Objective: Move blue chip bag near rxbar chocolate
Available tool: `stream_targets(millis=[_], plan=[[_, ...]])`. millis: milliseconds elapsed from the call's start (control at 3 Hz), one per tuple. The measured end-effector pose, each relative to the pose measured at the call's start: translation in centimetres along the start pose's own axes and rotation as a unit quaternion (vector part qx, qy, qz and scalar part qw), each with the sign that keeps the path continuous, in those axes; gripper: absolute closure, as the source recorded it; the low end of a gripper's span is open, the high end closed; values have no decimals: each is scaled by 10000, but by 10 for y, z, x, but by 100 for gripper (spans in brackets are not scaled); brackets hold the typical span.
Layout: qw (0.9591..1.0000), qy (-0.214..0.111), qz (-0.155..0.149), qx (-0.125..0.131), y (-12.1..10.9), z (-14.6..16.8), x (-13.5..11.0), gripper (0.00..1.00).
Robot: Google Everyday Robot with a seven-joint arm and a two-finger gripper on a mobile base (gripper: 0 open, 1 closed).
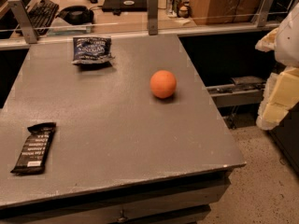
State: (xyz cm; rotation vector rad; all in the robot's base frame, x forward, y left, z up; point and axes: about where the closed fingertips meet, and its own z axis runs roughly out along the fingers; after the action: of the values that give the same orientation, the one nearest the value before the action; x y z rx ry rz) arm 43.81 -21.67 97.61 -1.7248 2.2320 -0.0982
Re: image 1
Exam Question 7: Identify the black headphones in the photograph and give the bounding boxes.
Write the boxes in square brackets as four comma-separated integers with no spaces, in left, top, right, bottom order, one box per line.
[58,6,94,25]

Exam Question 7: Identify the silver drink can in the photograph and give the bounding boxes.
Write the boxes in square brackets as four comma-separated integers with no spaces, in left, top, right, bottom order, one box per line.
[165,0,182,17]

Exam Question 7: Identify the brown cardboard box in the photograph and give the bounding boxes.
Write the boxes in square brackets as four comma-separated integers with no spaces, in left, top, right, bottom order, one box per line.
[189,0,262,25]

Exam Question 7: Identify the black rxbar chocolate bar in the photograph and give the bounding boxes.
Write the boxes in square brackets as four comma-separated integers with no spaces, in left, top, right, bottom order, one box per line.
[11,122,56,175]

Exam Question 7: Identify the small round figurine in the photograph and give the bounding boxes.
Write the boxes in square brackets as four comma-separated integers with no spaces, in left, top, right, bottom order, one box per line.
[178,6,190,18]

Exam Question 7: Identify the black keyboard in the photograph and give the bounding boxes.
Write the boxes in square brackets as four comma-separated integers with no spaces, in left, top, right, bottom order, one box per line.
[26,0,59,35]

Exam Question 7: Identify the metal bracket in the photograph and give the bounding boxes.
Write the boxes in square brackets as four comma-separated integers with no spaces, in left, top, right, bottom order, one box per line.
[255,0,274,27]
[7,0,38,44]
[147,0,158,35]

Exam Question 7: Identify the blue chip bag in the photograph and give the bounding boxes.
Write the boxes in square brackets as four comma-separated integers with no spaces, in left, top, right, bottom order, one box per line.
[72,37,113,64]

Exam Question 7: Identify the right metal bracket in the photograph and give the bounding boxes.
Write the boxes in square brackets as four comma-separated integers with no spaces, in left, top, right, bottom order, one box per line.
[255,0,274,27]

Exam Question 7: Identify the left metal bracket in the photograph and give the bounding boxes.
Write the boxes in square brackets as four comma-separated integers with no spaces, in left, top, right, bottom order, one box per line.
[7,0,38,44]

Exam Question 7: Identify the middle metal bracket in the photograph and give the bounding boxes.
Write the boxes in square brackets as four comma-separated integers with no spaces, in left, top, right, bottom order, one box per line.
[147,0,158,35]

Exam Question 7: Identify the grey table drawer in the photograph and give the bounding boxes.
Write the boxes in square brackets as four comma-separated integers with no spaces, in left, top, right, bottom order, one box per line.
[0,177,230,224]

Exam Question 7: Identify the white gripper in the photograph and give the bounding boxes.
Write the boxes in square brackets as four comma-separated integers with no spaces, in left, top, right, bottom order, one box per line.
[255,3,299,131]

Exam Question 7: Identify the grey metal shelf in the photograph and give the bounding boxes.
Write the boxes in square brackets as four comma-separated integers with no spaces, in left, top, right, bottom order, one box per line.
[206,76,265,107]

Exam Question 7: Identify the orange fruit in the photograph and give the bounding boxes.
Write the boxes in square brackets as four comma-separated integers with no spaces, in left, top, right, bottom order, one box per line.
[149,70,177,99]

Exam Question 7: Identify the glass divider panel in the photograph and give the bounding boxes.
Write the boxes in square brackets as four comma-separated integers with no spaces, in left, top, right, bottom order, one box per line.
[1,0,298,39]

